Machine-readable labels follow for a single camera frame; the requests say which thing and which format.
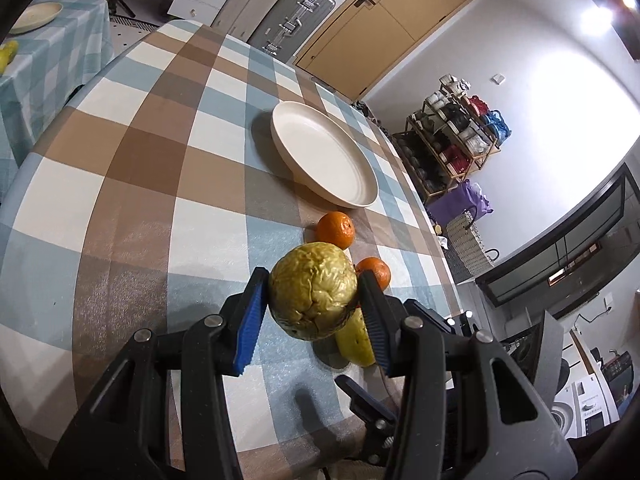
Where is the bumpy yellow-green citrus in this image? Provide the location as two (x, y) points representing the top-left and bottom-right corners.
(269, 242), (358, 341)

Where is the orange mandarin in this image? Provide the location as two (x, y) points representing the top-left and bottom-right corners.
(355, 257), (392, 290)
(316, 211), (356, 250)

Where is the woven basket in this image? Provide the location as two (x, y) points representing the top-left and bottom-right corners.
(446, 212), (500, 276)

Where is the purple bag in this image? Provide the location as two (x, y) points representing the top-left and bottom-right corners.
(426, 180), (494, 226)

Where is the brown blue checkered tablecloth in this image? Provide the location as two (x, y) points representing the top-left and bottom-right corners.
(1, 21), (459, 460)

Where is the large cream plate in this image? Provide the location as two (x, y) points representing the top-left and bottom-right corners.
(270, 101), (378, 208)

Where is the wooden shoe rack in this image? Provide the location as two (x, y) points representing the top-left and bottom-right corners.
(392, 74), (511, 204)

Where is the wooden door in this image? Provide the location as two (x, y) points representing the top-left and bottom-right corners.
(295, 0), (473, 101)

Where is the teal checkered side tablecloth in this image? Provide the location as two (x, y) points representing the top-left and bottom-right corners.
(1, 0), (114, 194)

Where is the silver suitcase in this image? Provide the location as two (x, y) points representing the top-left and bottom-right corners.
(248, 0), (335, 63)

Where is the green lemon on side table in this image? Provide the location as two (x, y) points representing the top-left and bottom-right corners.
(0, 40), (20, 75)

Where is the small cream plate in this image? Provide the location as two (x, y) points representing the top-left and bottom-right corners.
(9, 2), (63, 36)

